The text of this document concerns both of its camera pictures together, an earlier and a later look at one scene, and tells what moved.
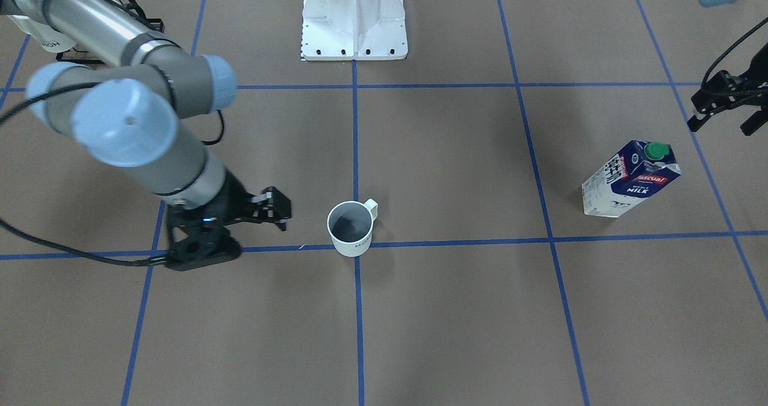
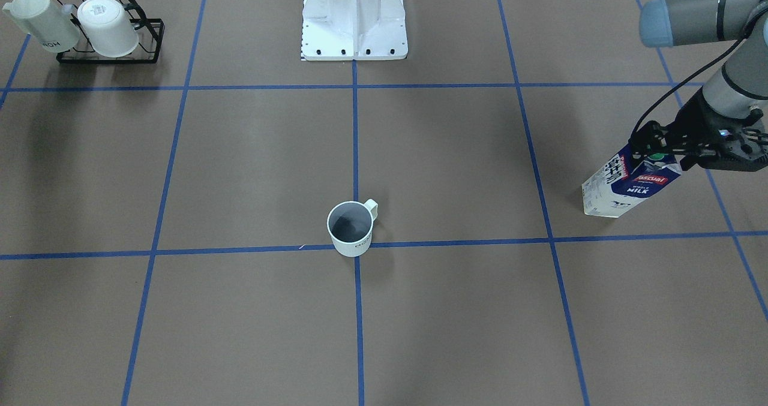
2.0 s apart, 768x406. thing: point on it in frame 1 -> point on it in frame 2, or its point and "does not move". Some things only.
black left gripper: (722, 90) -> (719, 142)
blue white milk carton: (637, 168) does not move
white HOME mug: (350, 224) does not move
